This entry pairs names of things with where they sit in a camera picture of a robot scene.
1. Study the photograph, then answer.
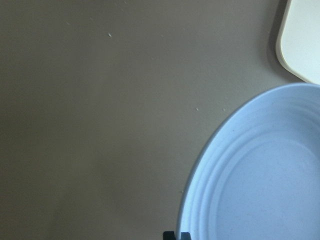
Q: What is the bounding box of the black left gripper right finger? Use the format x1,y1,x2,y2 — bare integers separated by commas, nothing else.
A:
180,232,191,240

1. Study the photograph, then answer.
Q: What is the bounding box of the light blue plate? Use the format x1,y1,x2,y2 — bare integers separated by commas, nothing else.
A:
176,83,320,240

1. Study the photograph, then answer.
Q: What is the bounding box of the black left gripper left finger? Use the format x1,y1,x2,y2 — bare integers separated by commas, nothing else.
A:
162,231,176,240

